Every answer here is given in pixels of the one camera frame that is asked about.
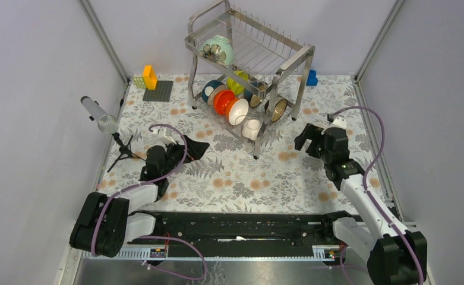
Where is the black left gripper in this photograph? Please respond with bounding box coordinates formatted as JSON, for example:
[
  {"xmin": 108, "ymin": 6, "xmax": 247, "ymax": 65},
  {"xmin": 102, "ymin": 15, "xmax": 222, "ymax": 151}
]
[{"xmin": 161, "ymin": 135, "xmax": 209, "ymax": 178}]

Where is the brown rimmed tan bowl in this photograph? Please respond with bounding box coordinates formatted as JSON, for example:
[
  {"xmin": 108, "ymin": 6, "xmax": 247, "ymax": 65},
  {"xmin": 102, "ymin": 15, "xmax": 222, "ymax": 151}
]
[{"xmin": 269, "ymin": 96, "xmax": 288, "ymax": 122}]

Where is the blue tan-inside bowl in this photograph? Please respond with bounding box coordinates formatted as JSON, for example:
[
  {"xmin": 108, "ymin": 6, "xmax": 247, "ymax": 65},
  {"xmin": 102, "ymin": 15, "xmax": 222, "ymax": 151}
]
[{"xmin": 243, "ymin": 81, "xmax": 268, "ymax": 109}]

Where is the mint green floral bowl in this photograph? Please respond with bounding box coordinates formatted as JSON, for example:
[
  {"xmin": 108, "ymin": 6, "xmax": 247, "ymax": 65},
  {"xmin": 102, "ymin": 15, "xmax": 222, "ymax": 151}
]
[{"xmin": 199, "ymin": 34, "xmax": 235, "ymax": 66}]

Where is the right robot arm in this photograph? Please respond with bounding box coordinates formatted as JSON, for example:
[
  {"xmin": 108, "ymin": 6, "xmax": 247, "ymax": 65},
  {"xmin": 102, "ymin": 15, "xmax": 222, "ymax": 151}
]
[{"xmin": 294, "ymin": 123, "xmax": 427, "ymax": 284}]

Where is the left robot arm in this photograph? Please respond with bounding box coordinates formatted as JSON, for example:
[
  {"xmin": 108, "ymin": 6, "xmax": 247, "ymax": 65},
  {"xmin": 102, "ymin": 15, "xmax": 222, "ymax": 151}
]
[{"xmin": 69, "ymin": 137, "xmax": 210, "ymax": 258}]

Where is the steel two-tier dish rack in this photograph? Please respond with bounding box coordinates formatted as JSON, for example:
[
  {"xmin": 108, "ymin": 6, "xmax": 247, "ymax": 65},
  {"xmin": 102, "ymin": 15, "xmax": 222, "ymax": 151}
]
[{"xmin": 185, "ymin": 0, "xmax": 315, "ymax": 160}]

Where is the blue toy block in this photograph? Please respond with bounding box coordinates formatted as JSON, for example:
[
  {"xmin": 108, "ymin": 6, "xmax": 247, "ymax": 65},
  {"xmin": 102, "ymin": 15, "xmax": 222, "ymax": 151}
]
[{"xmin": 306, "ymin": 69, "xmax": 318, "ymax": 86}]

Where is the floral table mat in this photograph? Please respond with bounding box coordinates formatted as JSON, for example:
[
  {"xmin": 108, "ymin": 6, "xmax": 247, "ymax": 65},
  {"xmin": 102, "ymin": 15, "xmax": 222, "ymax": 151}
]
[{"xmin": 97, "ymin": 74, "xmax": 373, "ymax": 214}]

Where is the white orange-rimmed bowl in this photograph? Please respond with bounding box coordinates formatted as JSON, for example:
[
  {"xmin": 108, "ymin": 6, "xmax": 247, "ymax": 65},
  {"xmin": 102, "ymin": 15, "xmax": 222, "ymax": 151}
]
[{"xmin": 225, "ymin": 98, "xmax": 249, "ymax": 125}]

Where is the orange bowl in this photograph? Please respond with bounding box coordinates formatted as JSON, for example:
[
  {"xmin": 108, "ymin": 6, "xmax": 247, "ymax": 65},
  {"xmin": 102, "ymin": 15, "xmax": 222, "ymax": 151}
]
[{"xmin": 213, "ymin": 90, "xmax": 236, "ymax": 116}]

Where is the small white cup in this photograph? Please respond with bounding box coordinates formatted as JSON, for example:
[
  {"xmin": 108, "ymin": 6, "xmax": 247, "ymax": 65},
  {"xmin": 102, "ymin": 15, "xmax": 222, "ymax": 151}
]
[{"xmin": 241, "ymin": 119, "xmax": 262, "ymax": 141}]

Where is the dark blue bowl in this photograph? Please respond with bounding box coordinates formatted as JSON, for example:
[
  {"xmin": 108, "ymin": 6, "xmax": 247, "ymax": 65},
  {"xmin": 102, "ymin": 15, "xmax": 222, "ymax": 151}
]
[{"xmin": 201, "ymin": 80, "xmax": 226, "ymax": 106}]

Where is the grey building baseplate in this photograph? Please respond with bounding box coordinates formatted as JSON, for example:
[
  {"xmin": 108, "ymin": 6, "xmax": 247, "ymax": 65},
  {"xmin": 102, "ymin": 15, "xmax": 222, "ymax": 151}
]
[{"xmin": 143, "ymin": 80, "xmax": 174, "ymax": 102}]

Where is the black microphone tripod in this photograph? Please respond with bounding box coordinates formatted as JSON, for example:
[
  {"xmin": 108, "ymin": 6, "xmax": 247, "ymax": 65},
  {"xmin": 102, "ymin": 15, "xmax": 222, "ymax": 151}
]
[{"xmin": 107, "ymin": 132, "xmax": 144, "ymax": 173}]

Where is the yellow-green bowl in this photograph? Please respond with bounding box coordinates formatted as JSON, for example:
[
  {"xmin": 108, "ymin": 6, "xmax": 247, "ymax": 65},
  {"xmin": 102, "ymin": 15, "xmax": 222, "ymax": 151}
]
[{"xmin": 226, "ymin": 70, "xmax": 249, "ymax": 96}]

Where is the orange toy block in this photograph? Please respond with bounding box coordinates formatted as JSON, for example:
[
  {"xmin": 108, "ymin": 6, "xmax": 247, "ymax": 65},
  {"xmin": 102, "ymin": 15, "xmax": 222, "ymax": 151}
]
[{"xmin": 142, "ymin": 65, "xmax": 157, "ymax": 90}]

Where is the light green toy block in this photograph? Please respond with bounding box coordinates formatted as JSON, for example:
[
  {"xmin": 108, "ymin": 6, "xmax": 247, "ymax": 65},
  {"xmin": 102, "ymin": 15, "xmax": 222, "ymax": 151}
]
[{"xmin": 132, "ymin": 76, "xmax": 147, "ymax": 89}]

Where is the silver microphone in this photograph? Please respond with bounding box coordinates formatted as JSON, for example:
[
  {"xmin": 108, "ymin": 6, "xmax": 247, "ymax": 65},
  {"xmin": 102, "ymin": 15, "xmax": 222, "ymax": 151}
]
[{"xmin": 80, "ymin": 96, "xmax": 119, "ymax": 134}]

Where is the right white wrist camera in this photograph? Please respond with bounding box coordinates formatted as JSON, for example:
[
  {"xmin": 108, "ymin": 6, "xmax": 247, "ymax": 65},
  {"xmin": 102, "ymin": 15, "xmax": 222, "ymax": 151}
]
[{"xmin": 326, "ymin": 114, "xmax": 347, "ymax": 130}]

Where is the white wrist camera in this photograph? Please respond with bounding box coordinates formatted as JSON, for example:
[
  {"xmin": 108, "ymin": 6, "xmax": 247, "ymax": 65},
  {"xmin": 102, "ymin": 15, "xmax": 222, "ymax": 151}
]
[
  {"xmin": 326, "ymin": 114, "xmax": 347, "ymax": 130},
  {"xmin": 152, "ymin": 129, "xmax": 177, "ymax": 145}
]

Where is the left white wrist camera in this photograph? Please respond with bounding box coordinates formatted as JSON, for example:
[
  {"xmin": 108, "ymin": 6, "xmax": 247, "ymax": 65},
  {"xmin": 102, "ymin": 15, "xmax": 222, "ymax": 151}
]
[{"xmin": 152, "ymin": 129, "xmax": 177, "ymax": 145}]

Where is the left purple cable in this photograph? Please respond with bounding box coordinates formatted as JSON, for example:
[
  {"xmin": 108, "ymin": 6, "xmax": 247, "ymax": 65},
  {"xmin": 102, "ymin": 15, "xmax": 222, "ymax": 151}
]
[{"xmin": 90, "ymin": 123, "xmax": 210, "ymax": 281}]

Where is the purple cable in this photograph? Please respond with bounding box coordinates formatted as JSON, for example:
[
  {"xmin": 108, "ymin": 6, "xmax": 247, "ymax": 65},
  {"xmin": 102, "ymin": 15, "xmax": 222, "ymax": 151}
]
[
  {"xmin": 90, "ymin": 123, "xmax": 210, "ymax": 281},
  {"xmin": 327, "ymin": 106, "xmax": 425, "ymax": 285}
]

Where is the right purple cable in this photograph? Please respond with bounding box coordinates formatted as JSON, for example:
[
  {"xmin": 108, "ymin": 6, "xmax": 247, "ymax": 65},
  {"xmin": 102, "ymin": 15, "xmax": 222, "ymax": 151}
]
[{"xmin": 327, "ymin": 106, "xmax": 425, "ymax": 285}]

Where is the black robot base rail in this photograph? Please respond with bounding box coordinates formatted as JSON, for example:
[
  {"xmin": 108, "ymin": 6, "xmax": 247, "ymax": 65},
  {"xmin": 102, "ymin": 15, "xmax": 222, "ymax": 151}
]
[{"xmin": 131, "ymin": 211, "xmax": 342, "ymax": 258}]

